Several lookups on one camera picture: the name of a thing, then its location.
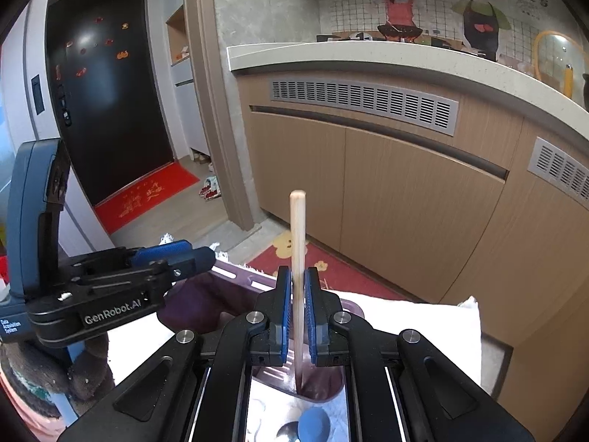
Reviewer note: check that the black entrance door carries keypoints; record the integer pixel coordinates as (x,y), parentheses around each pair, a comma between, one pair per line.
(102,86)

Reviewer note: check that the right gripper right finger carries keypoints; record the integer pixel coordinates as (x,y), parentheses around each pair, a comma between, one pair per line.
(323,342)

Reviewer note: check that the wooden kitchen counter cabinet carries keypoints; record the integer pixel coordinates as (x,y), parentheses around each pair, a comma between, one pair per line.
(442,217)

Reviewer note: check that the purple plastic utensil caddy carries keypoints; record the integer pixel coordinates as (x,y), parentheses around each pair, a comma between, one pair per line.
(207,302)

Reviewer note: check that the cartoon girl wall sticker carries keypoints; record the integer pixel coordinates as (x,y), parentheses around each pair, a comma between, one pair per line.
(399,25)

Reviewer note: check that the grey vent grille right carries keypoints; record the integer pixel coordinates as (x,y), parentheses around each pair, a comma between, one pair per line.
(560,170)

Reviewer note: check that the grey vent grille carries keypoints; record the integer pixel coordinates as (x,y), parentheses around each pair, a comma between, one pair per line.
(560,170)
(425,110)

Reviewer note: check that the white textured table cloth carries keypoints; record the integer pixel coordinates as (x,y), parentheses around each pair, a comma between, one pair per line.
(454,329)

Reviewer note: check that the yellow-rimmed glass pot lid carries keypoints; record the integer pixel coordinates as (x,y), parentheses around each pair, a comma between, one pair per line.
(561,63)

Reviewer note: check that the light wooden handled utensil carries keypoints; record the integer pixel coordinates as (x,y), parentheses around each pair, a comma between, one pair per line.
(297,206)

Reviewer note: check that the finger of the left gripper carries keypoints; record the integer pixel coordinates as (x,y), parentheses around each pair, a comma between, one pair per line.
(144,256)
(191,262)

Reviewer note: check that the red door mat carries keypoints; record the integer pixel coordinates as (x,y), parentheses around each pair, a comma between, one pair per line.
(142,195)

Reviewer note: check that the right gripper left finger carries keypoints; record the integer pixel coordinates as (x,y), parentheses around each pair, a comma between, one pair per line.
(270,347)

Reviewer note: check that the grey vent grille left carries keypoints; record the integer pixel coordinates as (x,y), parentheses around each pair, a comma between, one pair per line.
(425,110)

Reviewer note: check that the cartoon boy wall sticker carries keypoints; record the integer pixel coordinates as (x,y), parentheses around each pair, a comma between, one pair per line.
(482,23)

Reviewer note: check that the blue-grey plastic spoon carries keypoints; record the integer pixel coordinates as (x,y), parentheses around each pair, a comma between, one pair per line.
(314,425)

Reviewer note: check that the small metal spoon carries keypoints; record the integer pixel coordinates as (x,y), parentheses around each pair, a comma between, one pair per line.
(288,433)

